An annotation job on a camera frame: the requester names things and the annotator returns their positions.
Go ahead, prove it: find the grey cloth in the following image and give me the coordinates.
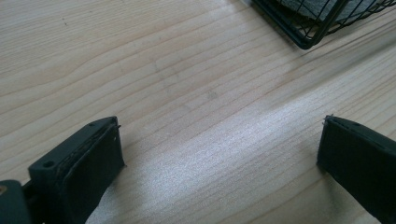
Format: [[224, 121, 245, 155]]
[[275, 0, 386, 23]]

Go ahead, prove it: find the black wire basket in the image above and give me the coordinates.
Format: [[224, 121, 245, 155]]
[[250, 0, 396, 50]]

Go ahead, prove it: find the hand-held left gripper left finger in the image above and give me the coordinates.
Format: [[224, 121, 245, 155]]
[[27, 116, 126, 224]]

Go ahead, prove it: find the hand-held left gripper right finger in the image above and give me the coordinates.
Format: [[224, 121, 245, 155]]
[[316, 115, 396, 224]]

